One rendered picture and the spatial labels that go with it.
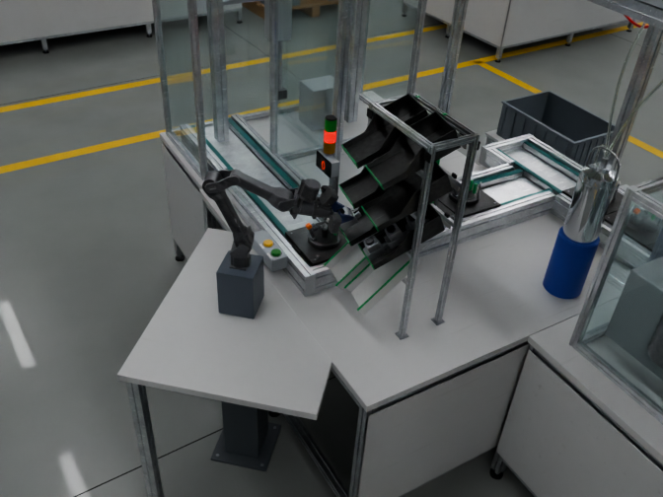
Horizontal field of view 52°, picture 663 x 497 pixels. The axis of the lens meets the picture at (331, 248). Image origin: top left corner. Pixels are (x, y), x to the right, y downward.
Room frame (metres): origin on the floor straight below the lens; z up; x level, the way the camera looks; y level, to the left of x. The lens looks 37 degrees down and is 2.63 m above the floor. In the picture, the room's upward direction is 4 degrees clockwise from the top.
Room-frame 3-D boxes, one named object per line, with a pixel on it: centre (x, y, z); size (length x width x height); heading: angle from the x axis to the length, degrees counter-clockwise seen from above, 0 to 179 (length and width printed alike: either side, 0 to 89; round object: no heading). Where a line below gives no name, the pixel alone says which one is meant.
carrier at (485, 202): (2.66, -0.60, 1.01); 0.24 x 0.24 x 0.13; 33
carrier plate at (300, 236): (2.26, 0.03, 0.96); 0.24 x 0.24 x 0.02; 33
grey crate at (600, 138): (3.88, -1.36, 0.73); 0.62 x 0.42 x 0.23; 33
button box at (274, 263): (2.21, 0.26, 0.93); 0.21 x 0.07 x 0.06; 33
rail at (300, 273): (2.41, 0.31, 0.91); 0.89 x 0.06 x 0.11; 33
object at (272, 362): (1.94, 0.28, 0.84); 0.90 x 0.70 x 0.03; 171
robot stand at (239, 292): (1.95, 0.33, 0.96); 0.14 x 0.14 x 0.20; 81
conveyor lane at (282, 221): (2.52, 0.17, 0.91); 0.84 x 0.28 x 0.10; 33
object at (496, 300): (2.50, -0.34, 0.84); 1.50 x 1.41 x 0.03; 33
